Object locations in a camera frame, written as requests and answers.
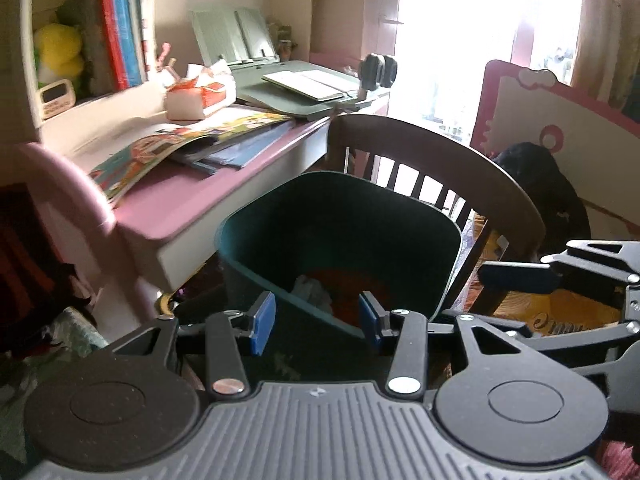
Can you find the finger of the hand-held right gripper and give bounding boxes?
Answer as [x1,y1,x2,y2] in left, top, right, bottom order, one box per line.
[477,239,640,296]
[500,321,640,387]

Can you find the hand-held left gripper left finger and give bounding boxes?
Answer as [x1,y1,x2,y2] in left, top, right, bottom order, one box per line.
[107,290,277,397]

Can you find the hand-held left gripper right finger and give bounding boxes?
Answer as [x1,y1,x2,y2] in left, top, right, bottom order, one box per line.
[358,290,571,395]

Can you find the orange plastic wrapper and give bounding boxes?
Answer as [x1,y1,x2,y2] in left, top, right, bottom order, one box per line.
[310,269,396,323]

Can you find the grey tissue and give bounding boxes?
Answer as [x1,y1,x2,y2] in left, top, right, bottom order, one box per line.
[291,274,335,313]

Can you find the dark green trash bin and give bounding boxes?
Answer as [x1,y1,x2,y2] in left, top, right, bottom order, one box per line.
[216,170,463,343]

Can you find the black cloth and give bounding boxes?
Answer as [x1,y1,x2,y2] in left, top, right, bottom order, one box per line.
[492,142,592,263]

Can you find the yellow round container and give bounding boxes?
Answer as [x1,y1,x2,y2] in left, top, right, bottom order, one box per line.
[154,292,177,319]

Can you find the dark wooden chair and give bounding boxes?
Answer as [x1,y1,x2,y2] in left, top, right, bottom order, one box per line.
[327,114,548,323]

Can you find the pink desk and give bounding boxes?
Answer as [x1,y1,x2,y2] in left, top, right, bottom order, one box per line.
[25,50,392,321]

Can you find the pink white headboard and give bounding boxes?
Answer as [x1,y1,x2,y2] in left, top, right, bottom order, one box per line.
[470,59,640,243]

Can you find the stack of blue books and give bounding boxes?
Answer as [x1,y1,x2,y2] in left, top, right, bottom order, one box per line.
[167,121,301,177]

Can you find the colourful picture book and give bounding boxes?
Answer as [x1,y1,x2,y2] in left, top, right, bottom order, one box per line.
[89,112,296,207]

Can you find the green tilting desk board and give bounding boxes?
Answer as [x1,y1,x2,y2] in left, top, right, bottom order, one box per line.
[231,59,392,122]

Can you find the red white tissue pack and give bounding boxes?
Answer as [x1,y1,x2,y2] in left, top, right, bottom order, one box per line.
[164,59,237,122]

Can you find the open white notebook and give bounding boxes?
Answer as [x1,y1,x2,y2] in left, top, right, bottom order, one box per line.
[262,69,362,102]

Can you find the black clip holder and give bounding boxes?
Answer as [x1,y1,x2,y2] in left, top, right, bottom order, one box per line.
[359,52,399,103]

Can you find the beige curtain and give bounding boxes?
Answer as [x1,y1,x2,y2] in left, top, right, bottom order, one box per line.
[572,0,640,123]

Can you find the pale green book stand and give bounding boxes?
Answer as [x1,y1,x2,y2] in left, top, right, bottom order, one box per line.
[190,7,281,67]

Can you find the white timer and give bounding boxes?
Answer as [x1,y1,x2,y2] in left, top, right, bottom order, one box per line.
[37,79,76,120]

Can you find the row of red blue books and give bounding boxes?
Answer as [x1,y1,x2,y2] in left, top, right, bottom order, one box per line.
[97,0,151,91]

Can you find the yellow plush toy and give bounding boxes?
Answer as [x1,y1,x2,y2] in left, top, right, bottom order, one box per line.
[34,22,86,86]

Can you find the white desk shelf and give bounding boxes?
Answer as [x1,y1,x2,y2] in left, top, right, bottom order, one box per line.
[19,0,168,133]

